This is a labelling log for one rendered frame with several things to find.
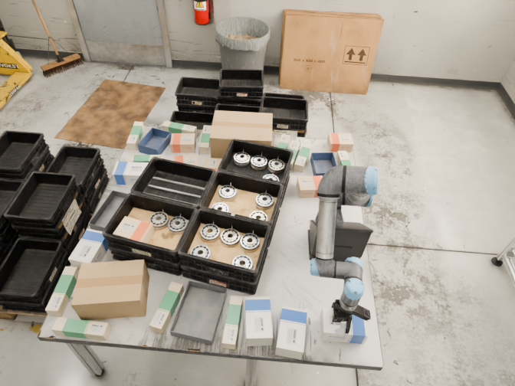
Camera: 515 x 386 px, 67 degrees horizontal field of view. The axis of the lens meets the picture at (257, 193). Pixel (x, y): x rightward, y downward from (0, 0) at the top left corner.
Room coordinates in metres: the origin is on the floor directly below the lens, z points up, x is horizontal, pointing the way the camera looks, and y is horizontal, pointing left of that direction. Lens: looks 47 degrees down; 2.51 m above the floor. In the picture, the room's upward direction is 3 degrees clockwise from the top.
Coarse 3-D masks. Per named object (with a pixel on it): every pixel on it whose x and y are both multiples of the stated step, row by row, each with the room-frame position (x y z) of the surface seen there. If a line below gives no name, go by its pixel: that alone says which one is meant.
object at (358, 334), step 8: (328, 312) 0.83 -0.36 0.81; (320, 320) 0.82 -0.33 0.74; (328, 320) 0.79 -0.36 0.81; (352, 320) 0.80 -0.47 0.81; (360, 320) 0.80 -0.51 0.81; (320, 328) 0.79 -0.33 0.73; (328, 328) 0.76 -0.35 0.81; (336, 328) 0.76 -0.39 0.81; (352, 328) 0.76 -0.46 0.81; (360, 328) 0.77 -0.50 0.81; (320, 336) 0.75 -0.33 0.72; (328, 336) 0.74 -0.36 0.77; (336, 336) 0.74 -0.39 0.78; (352, 336) 0.73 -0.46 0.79; (360, 336) 0.73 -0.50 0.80
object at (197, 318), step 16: (192, 288) 0.98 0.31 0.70; (208, 288) 0.97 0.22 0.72; (224, 288) 0.96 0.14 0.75; (192, 304) 0.89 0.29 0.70; (208, 304) 0.89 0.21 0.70; (176, 320) 0.80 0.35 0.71; (192, 320) 0.81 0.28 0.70; (208, 320) 0.81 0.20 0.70; (176, 336) 0.73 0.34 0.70; (192, 336) 0.71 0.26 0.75; (208, 336) 0.73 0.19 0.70
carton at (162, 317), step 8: (168, 288) 0.94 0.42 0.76; (176, 288) 0.94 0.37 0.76; (168, 296) 0.90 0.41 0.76; (176, 296) 0.90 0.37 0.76; (160, 304) 0.85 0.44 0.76; (168, 304) 0.86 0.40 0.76; (176, 304) 0.88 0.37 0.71; (160, 312) 0.81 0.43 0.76; (168, 312) 0.81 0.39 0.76; (152, 320) 0.77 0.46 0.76; (160, 320) 0.77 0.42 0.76; (168, 320) 0.79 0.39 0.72; (152, 328) 0.75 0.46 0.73; (160, 328) 0.74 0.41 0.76
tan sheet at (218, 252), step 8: (200, 240) 1.19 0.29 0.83; (216, 240) 1.19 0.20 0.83; (216, 248) 1.14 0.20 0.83; (224, 248) 1.15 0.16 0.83; (232, 248) 1.15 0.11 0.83; (240, 248) 1.15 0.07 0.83; (216, 256) 1.10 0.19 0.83; (224, 256) 1.10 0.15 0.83; (232, 256) 1.10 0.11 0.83; (248, 256) 1.11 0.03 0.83; (256, 256) 1.11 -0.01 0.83
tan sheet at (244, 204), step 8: (216, 192) 1.53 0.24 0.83; (240, 192) 1.54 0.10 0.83; (248, 192) 1.55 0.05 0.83; (216, 200) 1.47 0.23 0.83; (240, 200) 1.48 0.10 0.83; (248, 200) 1.49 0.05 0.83; (232, 208) 1.42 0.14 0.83; (240, 208) 1.42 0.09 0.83; (248, 208) 1.42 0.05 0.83; (256, 208) 1.43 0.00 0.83; (272, 208) 1.43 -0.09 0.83; (248, 216) 1.37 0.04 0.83
